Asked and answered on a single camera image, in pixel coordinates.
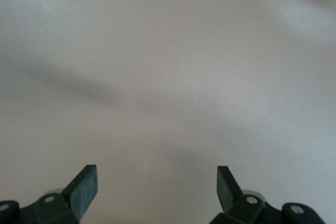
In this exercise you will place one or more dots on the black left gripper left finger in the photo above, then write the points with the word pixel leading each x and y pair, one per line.
pixel 84 190

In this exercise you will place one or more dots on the brown paper table cover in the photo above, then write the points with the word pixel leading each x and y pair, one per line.
pixel 168 64

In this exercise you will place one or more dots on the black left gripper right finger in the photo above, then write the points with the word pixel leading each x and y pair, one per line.
pixel 225 192

